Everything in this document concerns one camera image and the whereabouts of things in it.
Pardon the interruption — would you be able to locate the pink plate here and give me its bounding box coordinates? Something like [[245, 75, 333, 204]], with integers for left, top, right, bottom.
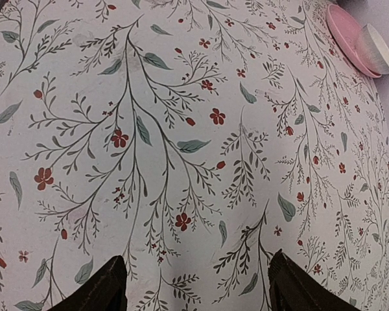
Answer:
[[326, 4, 382, 78]]

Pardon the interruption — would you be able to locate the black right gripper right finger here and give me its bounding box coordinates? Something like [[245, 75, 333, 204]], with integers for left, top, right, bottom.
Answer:
[[268, 250, 358, 311]]

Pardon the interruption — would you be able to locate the white bowl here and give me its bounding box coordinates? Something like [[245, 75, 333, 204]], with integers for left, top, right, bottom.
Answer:
[[356, 23, 389, 75]]

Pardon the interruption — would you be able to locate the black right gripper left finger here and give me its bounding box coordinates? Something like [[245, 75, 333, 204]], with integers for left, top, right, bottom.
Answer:
[[51, 255, 127, 311]]

